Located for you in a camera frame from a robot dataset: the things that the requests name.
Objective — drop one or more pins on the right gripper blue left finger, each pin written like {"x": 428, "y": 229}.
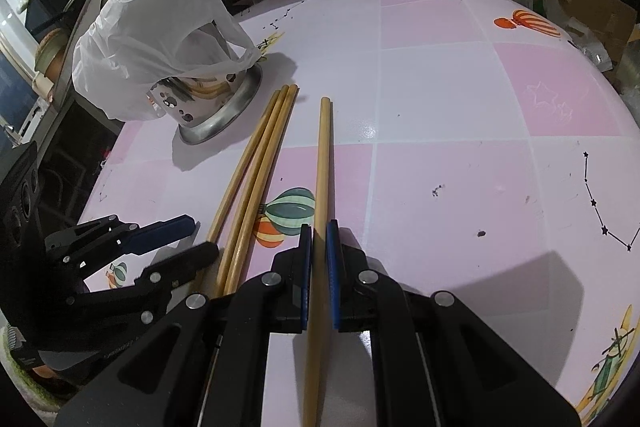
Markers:
{"x": 305, "y": 249}

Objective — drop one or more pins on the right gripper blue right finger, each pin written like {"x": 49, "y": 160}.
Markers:
{"x": 334, "y": 266}

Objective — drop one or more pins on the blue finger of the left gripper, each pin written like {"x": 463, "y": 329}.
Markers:
{"x": 163, "y": 277}
{"x": 159, "y": 234}

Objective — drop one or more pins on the steel utensil holder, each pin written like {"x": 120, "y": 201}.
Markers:
{"x": 203, "y": 108}

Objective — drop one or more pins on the white plastic bag on holder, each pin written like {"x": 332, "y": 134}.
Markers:
{"x": 133, "y": 44}

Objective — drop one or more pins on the cardboard box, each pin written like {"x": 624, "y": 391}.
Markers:
{"x": 611, "y": 21}

